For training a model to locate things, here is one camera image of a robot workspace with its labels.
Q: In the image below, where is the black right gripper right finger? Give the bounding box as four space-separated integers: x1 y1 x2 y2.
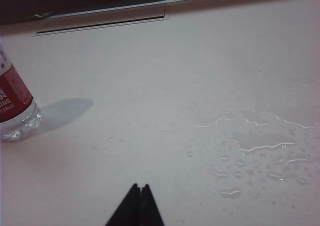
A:
139 183 166 226

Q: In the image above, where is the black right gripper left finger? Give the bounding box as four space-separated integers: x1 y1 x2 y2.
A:
104 183 142 226

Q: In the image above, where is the clear water bottle red label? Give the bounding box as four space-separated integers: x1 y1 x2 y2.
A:
0 38 43 143

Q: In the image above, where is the spilled water puddle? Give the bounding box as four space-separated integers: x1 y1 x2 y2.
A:
184 109 320 201

